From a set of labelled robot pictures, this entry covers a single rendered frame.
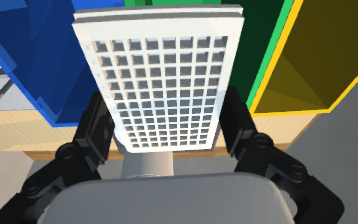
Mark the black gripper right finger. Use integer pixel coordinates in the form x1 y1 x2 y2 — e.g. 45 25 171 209
219 85 345 224

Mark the green bin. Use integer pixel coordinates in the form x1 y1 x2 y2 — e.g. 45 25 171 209
124 0 294 109

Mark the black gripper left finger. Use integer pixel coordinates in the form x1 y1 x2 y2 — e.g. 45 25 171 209
0 92 115 224

